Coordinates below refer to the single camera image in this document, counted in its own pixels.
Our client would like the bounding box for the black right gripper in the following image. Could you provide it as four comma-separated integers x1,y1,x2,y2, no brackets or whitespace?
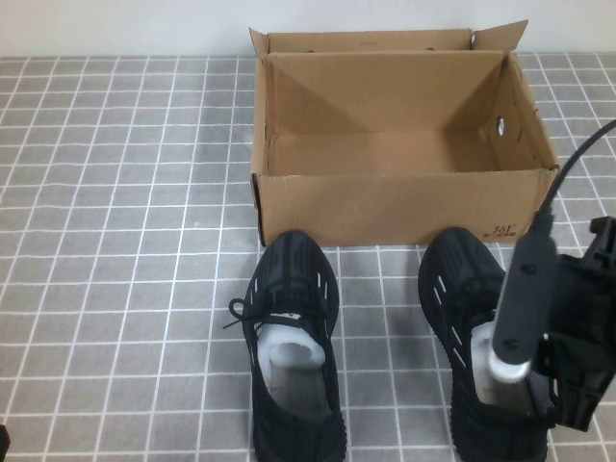
531,216,616,432

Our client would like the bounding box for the black knit sneaker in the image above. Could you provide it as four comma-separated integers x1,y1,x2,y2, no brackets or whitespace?
417,227,562,462
222,229,347,462

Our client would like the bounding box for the white paper shoe stuffing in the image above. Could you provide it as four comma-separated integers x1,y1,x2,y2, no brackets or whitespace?
256,320,326,372
473,321,504,382

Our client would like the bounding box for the brown cardboard shoe box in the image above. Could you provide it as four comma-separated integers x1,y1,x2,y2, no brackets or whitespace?
248,18,562,248

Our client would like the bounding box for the black camera cable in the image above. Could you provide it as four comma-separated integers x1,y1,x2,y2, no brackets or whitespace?
535,118,616,238

